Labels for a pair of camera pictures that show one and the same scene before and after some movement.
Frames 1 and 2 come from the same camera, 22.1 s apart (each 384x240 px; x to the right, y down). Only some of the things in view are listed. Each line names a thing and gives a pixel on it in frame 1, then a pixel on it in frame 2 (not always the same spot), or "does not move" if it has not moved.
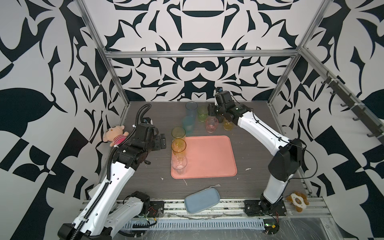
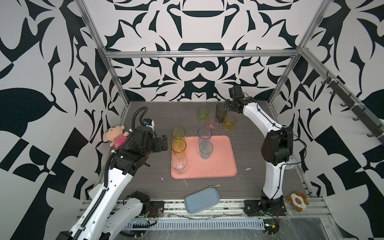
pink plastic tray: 208,156 does not move
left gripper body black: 154,143 does not move
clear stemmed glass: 178,163 does not move
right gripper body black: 215,110 → 230,105
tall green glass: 178,132 does not move
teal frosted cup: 188,122 → 206,148
